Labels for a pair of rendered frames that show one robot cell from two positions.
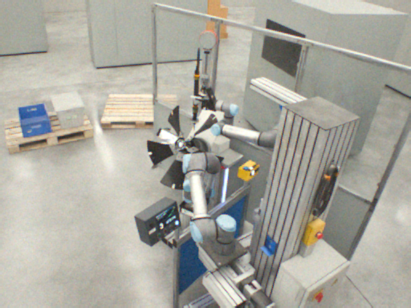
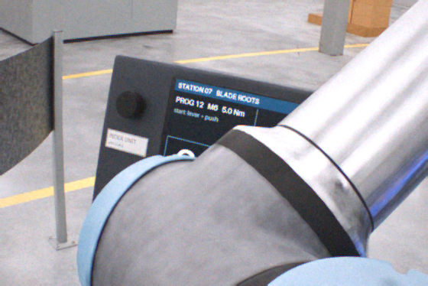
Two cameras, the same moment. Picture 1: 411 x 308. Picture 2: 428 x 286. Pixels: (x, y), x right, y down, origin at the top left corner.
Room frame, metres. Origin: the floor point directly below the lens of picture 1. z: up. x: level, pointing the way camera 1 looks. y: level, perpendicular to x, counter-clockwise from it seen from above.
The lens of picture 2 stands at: (1.33, -0.31, 1.39)
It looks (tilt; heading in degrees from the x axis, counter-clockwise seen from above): 22 degrees down; 72
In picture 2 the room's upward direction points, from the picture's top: 5 degrees clockwise
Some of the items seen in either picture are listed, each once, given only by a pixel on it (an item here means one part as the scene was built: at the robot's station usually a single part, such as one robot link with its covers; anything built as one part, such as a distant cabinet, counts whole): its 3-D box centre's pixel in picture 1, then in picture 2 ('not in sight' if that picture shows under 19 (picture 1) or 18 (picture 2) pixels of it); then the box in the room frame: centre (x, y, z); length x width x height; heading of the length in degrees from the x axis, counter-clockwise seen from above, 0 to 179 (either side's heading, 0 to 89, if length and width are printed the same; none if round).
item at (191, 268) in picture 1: (212, 244); not in sight; (1.97, -0.18, 0.45); 0.82 x 0.02 x 0.66; 139
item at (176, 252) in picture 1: (176, 278); not in sight; (1.65, 0.10, 0.39); 0.04 x 0.04 x 0.78; 49
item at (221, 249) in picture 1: (223, 241); not in sight; (1.44, -0.20, 1.09); 0.15 x 0.15 x 0.10
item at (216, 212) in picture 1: (215, 212); not in sight; (1.97, -0.18, 0.82); 0.90 x 0.04 x 0.08; 139
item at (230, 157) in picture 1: (221, 153); not in sight; (2.78, -0.25, 0.85); 0.36 x 0.24 x 0.03; 49
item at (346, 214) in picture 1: (238, 179); not in sight; (2.83, -0.45, 0.50); 2.59 x 0.03 x 0.91; 49
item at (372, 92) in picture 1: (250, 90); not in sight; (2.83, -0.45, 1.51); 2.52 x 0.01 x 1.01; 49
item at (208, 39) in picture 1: (208, 39); not in sight; (3.00, -0.05, 1.88); 0.16 x 0.07 x 0.16; 84
